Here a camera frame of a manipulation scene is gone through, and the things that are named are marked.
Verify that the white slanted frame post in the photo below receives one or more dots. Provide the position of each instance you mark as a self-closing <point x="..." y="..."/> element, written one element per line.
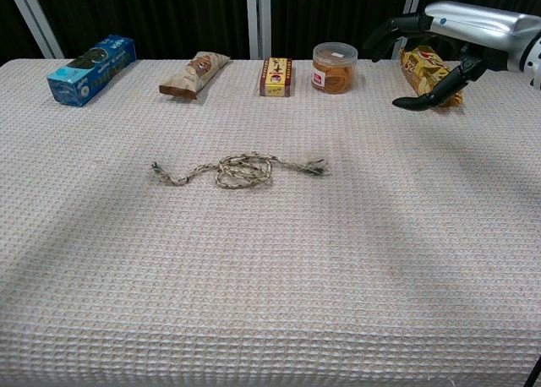
<point x="36" y="21"/>

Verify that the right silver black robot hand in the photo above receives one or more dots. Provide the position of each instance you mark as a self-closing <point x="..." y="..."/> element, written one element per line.
<point x="473" y="23"/>

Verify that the blue rectangular box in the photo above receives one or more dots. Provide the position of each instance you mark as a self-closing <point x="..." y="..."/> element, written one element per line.
<point x="91" y="72"/>

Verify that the yellow red small box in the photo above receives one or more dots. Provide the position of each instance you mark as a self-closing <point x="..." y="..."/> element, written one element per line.
<point x="275" y="77"/>

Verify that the beige waffle tablecloth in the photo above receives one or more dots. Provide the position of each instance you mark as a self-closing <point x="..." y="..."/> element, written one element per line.
<point x="270" y="256"/>

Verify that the white upright frame post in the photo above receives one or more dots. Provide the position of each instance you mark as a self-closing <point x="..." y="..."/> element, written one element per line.
<point x="258" y="19"/>

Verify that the clear plastic cookie jar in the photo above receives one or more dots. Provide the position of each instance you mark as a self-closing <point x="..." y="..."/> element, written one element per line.
<point x="334" y="68"/>

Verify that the yellow brown snack bag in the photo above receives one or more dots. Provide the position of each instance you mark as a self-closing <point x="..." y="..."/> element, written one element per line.
<point x="427" y="72"/>

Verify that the brown white snack bag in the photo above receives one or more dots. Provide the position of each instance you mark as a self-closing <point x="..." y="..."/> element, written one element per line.
<point x="195" y="75"/>

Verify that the black curtain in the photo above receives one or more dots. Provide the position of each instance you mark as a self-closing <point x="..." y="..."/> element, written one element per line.
<point x="160" y="15"/>

